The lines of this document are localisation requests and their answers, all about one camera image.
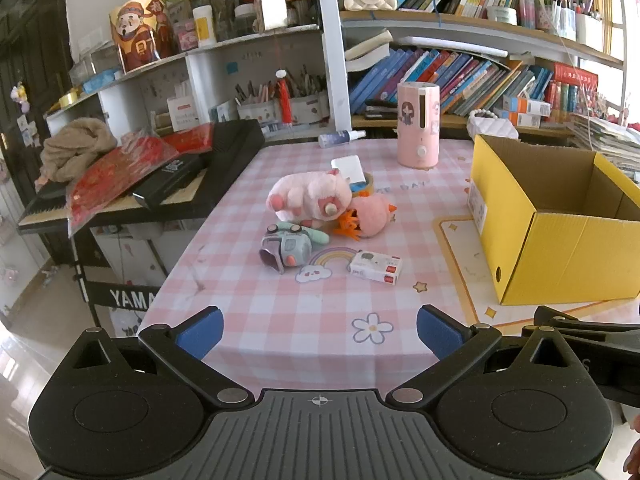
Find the white quilted purse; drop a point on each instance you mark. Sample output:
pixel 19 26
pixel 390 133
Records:
pixel 492 127

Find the black keyboard stand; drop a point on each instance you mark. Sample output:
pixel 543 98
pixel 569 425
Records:
pixel 125 297

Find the white pen cup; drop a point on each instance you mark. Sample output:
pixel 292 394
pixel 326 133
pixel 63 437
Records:
pixel 590 30

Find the stack of papers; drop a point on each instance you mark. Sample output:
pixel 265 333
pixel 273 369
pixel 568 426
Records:
pixel 610 135

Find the yellow tape roll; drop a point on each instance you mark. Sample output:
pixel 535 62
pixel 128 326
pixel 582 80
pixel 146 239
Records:
pixel 370 183

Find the pink humidifier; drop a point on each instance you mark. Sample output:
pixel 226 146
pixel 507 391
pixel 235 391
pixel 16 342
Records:
pixel 417 130

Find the red book set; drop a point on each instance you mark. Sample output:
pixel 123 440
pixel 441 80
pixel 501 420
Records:
pixel 575 75

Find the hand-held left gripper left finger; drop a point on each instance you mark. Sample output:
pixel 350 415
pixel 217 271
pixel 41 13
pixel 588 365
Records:
pixel 202 334

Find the white bottle yellow label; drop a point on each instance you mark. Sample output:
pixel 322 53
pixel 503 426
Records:
pixel 204 27

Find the orange and white box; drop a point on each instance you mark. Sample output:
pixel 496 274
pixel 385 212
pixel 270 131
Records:
pixel 522 119
pixel 527 105

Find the row of leaning books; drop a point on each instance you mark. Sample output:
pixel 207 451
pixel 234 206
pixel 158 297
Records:
pixel 450 80

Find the red tassel ornament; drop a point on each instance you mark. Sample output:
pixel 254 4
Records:
pixel 285 97

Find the person's right hand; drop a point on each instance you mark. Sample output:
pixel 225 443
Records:
pixel 635 460

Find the small white box red label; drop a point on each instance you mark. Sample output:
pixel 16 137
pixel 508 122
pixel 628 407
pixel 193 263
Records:
pixel 375 266

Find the white card red label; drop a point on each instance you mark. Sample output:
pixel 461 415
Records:
pixel 182 112

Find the stacked white books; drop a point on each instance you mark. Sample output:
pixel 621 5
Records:
pixel 367 52

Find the small blue object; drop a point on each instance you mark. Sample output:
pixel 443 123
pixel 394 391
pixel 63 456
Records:
pixel 358 187

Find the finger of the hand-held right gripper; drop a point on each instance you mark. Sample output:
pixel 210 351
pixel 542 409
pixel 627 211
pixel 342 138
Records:
pixel 575 322

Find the white bookshelf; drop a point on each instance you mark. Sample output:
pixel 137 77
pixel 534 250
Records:
pixel 332 60

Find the red printed packet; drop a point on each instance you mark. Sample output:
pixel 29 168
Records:
pixel 110 175
pixel 192 139

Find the black case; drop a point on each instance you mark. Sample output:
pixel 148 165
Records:
pixel 167 180

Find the glass jar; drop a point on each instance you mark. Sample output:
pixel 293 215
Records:
pixel 245 20

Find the pink chick plush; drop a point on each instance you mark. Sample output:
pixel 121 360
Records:
pixel 372 215

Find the black keyboard piano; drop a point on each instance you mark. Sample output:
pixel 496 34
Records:
pixel 235 150

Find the white pen holder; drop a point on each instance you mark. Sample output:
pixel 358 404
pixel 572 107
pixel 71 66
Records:
pixel 257 110
pixel 310 107

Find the pink bottle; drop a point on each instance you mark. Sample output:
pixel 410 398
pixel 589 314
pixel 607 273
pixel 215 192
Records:
pixel 527 5

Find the fortune god figure box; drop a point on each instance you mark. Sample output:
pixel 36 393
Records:
pixel 135 35

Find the yellow cardboard box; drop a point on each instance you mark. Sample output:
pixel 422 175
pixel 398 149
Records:
pixel 550 260

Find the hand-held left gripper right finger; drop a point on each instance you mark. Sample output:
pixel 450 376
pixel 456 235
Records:
pixel 439 332

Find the white jar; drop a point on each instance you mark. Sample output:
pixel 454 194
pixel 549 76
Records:
pixel 502 16

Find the cardboard frame mirror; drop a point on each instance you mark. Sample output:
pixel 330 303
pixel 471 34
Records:
pixel 270 2

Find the pink plush toy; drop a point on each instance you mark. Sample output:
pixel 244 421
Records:
pixel 305 195

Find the pink checkered tablecloth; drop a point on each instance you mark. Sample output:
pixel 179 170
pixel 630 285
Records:
pixel 300 320

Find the spray bottle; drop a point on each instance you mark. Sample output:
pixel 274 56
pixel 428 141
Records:
pixel 340 138

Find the beige cloth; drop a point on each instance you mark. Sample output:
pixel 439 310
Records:
pixel 75 147

